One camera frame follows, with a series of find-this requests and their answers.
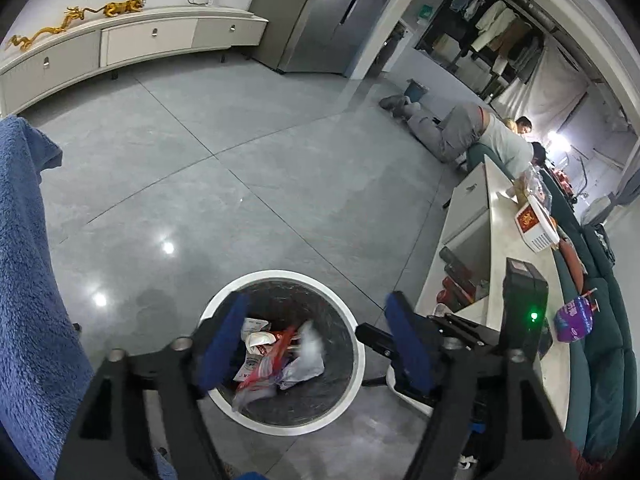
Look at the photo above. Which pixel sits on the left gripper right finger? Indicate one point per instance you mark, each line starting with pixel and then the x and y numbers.
pixel 522 437

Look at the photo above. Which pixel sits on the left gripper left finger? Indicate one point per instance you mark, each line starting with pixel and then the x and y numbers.
pixel 155 399

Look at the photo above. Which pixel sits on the red snack wrapper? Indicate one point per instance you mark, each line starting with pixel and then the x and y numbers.
pixel 259 376

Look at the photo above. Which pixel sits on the red white paper cup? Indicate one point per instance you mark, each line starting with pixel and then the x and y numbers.
pixel 257 336

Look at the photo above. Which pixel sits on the white plastic bag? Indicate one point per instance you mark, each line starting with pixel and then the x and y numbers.
pixel 309 358

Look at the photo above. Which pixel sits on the black round trash bin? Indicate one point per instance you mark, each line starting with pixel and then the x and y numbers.
pixel 285 299

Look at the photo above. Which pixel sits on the purple snack bag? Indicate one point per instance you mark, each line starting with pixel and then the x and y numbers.
pixel 574 320

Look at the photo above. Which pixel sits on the blue carpet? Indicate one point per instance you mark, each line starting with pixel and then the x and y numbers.
pixel 66 419

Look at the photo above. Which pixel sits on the teal sofa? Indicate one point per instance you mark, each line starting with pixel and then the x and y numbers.
pixel 591 382

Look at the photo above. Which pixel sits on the red white tissue box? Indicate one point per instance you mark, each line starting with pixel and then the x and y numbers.
pixel 537 228

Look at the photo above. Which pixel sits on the white marble coffee table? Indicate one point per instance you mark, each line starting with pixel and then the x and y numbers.
pixel 481 232

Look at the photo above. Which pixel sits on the child in yellow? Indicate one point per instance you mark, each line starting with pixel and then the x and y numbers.
pixel 521 126

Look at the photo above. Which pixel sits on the kneeling person grey clothes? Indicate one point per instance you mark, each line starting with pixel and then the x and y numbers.
pixel 466 124

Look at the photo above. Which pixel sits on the blue bucket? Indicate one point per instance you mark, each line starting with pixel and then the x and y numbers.
pixel 415 91

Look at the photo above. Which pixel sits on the grey refrigerator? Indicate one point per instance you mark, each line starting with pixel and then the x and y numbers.
pixel 314 36

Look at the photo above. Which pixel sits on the white TV console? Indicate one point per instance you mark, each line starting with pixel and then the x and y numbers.
pixel 98 46

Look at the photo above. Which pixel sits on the golden dragon figurine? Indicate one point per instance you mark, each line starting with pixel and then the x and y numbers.
pixel 24 43

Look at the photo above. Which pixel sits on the golden tiger figurine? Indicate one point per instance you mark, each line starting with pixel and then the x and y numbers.
pixel 116 8

